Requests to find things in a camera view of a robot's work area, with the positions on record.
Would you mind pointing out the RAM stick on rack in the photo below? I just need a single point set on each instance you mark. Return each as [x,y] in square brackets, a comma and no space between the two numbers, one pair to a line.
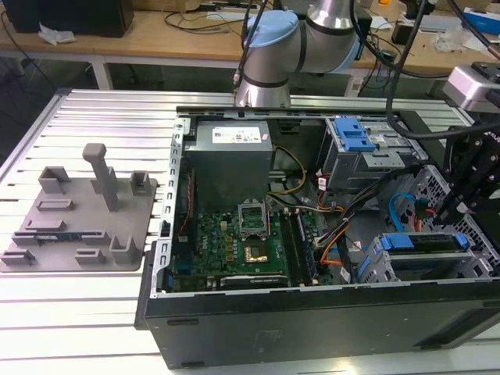
[58,236]

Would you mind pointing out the black PC case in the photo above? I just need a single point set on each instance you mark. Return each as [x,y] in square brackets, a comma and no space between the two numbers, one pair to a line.
[273,328]

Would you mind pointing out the installed RAM stick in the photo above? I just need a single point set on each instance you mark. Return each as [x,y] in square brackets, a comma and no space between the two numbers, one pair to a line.
[306,250]

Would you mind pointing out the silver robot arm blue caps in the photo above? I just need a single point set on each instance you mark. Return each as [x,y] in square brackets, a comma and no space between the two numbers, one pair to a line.
[265,58]

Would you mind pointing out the crumpled white plastic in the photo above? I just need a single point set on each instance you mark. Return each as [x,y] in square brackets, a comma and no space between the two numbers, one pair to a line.
[54,34]

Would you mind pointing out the gray power supply unit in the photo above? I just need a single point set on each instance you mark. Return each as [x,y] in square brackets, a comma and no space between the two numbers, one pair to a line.
[230,168]

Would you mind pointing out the small black box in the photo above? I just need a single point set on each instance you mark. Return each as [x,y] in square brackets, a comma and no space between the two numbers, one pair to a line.
[402,33]

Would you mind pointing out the blue and white box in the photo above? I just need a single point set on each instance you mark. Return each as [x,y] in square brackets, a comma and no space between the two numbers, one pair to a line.
[482,17]

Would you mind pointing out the clear plastic bag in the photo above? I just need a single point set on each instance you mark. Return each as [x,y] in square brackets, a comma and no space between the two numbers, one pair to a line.
[453,41]

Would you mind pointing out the wooden desk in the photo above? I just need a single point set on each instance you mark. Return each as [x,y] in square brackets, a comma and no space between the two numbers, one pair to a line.
[176,43]

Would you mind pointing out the gray parts rack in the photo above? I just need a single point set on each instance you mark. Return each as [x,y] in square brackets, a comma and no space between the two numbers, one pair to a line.
[78,218]

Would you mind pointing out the CPU socket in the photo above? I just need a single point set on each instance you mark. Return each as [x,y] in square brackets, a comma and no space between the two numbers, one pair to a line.
[256,254]

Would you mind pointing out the black graphics card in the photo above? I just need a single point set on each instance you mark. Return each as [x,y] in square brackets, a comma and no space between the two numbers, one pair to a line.
[254,280]

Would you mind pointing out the large black box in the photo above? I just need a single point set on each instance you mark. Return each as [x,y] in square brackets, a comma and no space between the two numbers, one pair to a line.
[66,15]

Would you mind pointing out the blue drive bay latch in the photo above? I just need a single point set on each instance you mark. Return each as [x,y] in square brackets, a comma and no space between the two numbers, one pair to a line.
[353,136]

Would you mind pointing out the green motherboard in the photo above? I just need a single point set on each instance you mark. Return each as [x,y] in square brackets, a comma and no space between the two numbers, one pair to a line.
[222,246]

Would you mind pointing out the metal optical drive bay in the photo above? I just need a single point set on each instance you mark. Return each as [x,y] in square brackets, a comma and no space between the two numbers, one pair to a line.
[351,168]

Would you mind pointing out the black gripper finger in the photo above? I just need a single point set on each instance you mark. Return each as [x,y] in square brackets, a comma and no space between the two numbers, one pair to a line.
[474,191]
[455,183]

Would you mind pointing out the metal disk bay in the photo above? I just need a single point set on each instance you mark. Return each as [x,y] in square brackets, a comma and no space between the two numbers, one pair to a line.
[429,270]

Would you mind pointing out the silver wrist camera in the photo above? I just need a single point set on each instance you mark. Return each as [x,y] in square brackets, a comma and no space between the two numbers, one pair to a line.
[468,88]

